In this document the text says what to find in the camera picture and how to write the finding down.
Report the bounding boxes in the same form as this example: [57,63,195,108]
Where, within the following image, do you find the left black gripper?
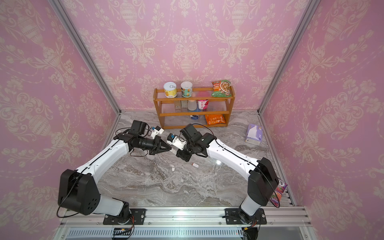
[138,135,173,155]

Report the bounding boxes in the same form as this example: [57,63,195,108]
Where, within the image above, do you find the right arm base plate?
[223,208,267,226]

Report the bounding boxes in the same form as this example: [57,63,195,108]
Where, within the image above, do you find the aluminium front rail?
[59,206,313,229]

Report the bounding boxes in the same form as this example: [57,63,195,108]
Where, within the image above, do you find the green orange can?
[181,81,193,98]

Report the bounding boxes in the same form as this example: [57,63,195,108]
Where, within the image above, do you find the white plastic bottle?
[188,100,198,112]

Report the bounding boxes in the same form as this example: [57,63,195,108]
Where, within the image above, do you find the purple tissue box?
[245,124,263,146]

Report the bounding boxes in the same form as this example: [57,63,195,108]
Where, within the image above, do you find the green red snack packet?
[212,80,232,98]

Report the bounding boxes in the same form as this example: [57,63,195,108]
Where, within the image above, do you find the orange snack bag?
[205,114,226,126]

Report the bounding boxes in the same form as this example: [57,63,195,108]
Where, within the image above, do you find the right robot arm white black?
[167,124,279,224]

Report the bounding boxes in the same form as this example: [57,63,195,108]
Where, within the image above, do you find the pink white cup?
[198,100,209,111]

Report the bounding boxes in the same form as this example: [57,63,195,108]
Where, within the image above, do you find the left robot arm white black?
[58,120,172,225]

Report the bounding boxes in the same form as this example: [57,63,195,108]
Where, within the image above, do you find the yellow white can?
[164,82,178,99]

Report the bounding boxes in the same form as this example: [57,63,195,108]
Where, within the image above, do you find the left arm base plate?
[103,208,147,226]

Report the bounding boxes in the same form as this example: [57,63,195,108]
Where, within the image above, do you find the purple candy bag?
[270,179,288,208]

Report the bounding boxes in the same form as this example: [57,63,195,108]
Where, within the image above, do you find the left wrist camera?
[150,126,164,139]

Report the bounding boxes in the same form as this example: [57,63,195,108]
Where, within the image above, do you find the wooden shelf rack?
[153,86,236,130]

